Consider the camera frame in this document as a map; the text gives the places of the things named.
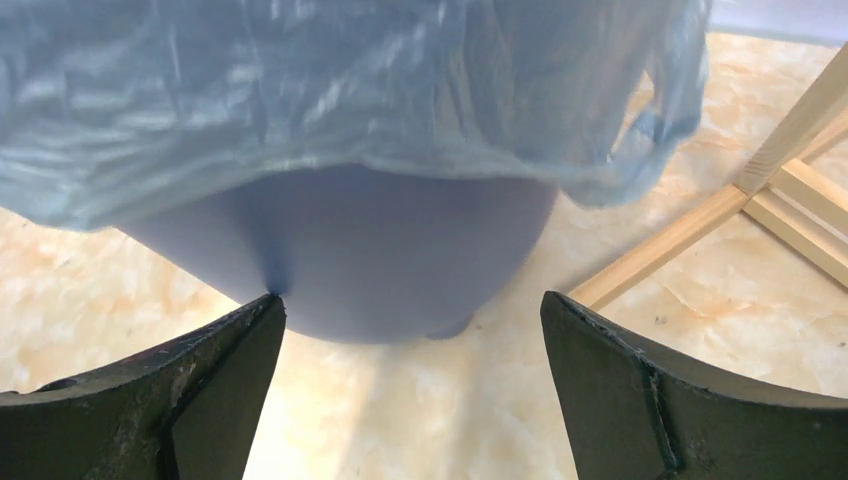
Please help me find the wooden clothes rack frame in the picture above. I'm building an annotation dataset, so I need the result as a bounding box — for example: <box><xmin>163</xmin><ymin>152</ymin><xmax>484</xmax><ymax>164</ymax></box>
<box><xmin>569</xmin><ymin>47</ymin><xmax>847</xmax><ymax>310</ymax></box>

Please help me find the blue plastic trash bin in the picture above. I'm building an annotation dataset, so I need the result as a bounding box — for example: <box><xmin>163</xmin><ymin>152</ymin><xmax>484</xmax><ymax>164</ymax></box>
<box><xmin>121</xmin><ymin>166</ymin><xmax>558</xmax><ymax>343</ymax></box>

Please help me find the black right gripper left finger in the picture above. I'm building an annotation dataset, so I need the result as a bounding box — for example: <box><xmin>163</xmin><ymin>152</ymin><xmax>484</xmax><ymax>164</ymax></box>
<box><xmin>1</xmin><ymin>295</ymin><xmax>286</xmax><ymax>479</ymax></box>

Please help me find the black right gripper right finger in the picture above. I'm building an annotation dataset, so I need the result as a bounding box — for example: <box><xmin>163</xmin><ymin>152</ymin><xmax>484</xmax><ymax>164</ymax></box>
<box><xmin>540</xmin><ymin>291</ymin><xmax>847</xmax><ymax>480</ymax></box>

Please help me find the light blue trash bag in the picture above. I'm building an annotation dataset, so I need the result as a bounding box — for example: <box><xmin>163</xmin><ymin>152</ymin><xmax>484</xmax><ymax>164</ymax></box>
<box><xmin>1</xmin><ymin>1</ymin><xmax>712</xmax><ymax>231</ymax></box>

